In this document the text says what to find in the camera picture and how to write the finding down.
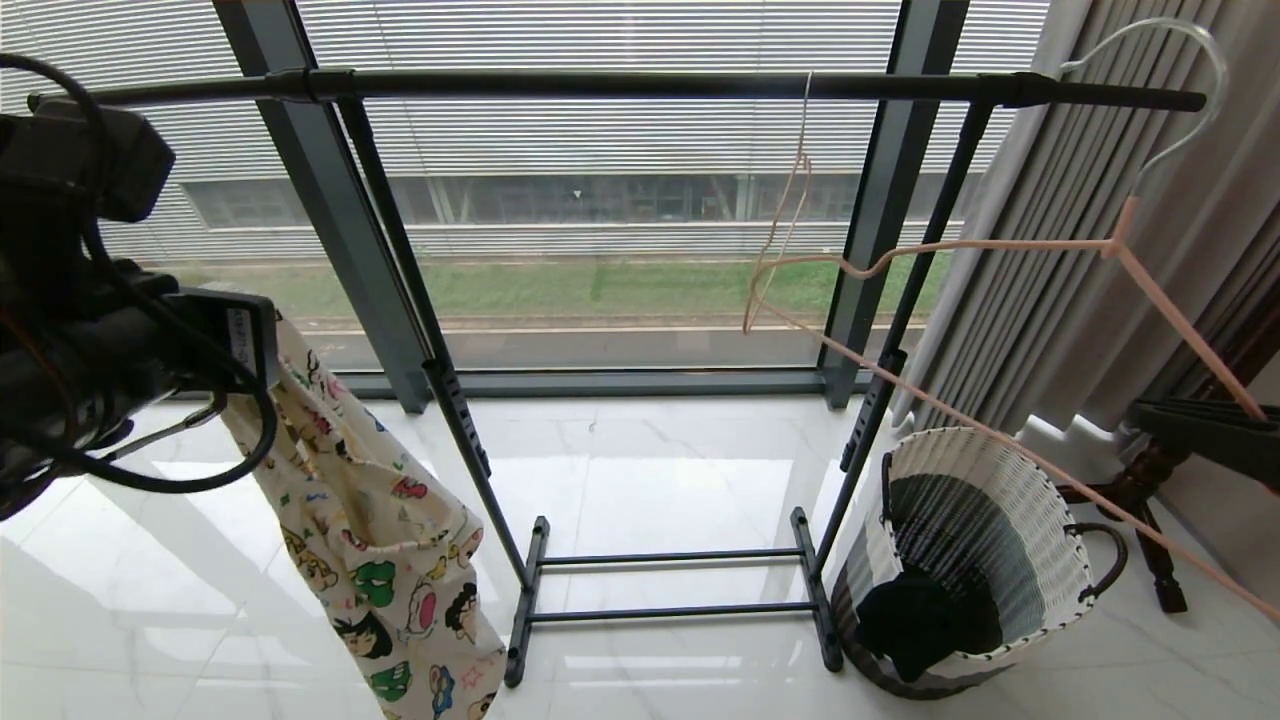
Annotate window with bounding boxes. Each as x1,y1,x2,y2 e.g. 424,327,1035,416
0,0,1051,413

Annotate black cable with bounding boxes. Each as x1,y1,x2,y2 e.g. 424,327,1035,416
0,52,279,493

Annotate white laundry basket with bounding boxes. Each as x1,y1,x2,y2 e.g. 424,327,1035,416
828,427,1129,701

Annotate beige curtain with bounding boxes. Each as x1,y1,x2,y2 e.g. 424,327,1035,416
890,0,1280,441

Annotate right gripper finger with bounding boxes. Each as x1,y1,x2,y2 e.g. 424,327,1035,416
1150,430,1280,496
1128,398,1280,433

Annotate cream printed garment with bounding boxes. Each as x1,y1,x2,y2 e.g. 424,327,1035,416
220,315,508,720

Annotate black clothes rack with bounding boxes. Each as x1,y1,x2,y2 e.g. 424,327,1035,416
25,68,1208,689

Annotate black garment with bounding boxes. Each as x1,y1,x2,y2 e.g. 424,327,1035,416
855,568,1004,683

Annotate dark brown wooden stand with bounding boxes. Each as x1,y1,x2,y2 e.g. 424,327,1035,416
1060,300,1280,614

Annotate pink clothes hanger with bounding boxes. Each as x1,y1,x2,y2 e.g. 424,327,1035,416
742,70,816,336
742,18,1280,621

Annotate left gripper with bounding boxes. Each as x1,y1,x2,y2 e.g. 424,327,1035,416
70,290,283,451

